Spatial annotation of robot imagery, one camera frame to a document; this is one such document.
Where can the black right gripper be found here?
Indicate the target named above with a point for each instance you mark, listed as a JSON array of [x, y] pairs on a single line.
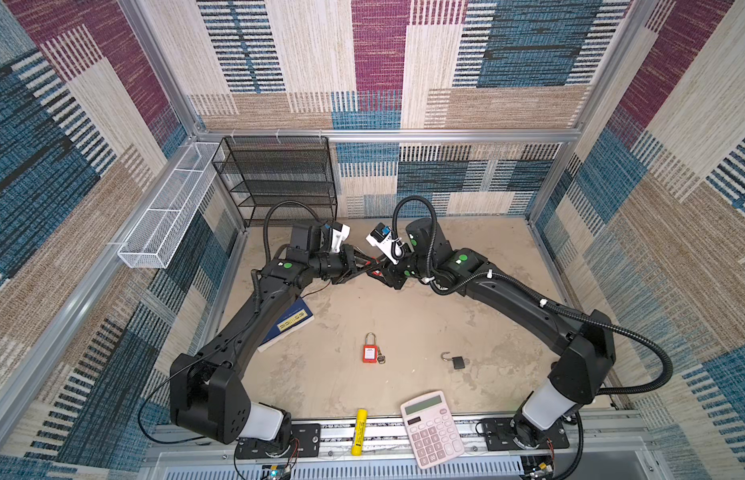
[[392, 278]]

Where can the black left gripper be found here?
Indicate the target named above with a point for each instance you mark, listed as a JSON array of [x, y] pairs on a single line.
[[348, 269]]

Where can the red padlock with label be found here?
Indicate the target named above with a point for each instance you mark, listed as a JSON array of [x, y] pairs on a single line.
[[370, 350]]

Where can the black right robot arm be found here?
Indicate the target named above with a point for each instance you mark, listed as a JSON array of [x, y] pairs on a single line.
[[461, 329]]

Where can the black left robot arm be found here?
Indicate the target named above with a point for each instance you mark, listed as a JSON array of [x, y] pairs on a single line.
[[206, 392]]

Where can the dark blue book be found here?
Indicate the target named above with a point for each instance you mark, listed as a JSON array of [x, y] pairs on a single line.
[[294, 318]]

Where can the small black padlock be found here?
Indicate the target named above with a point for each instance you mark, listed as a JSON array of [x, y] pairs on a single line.
[[457, 362]]

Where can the black mesh shelf rack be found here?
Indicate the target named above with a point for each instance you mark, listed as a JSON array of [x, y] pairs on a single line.
[[260, 172]]

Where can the yellow marker pen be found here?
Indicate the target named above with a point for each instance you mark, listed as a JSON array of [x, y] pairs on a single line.
[[359, 433]]

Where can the pink calculator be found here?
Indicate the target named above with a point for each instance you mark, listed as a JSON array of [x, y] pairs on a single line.
[[432, 430]]

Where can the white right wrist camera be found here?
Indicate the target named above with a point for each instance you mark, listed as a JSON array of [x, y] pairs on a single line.
[[383, 238]]

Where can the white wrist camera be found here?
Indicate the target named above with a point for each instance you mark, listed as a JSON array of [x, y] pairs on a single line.
[[336, 234], [383, 238]]

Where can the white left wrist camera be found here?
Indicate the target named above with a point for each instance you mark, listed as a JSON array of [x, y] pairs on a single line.
[[336, 234]]

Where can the white wire mesh basket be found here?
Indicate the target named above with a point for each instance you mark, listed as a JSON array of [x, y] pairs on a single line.
[[154, 240]]

